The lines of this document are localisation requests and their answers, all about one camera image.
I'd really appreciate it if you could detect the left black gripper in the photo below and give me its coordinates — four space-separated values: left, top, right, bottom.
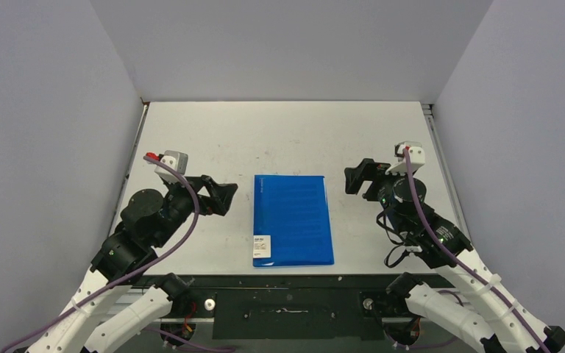
153 172 238 247

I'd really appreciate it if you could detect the blue plastic folder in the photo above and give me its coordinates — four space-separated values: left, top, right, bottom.
252 174 335 268

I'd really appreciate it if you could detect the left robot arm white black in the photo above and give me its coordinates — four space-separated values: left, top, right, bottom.
19 175 238 352

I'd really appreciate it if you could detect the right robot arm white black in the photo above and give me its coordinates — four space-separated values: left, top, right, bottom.
344 158 565 352

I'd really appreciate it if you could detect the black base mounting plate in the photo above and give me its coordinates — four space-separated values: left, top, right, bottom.
141 274 436 341

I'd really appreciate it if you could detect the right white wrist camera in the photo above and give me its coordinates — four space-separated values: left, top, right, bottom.
385 141 426 175

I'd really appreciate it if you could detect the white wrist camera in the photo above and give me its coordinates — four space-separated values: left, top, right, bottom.
145 150 188 184
385 141 426 175

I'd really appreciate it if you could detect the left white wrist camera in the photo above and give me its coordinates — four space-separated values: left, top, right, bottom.
145 150 188 184

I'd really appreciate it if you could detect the aluminium frame rail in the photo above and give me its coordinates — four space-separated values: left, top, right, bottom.
421 103 519 353

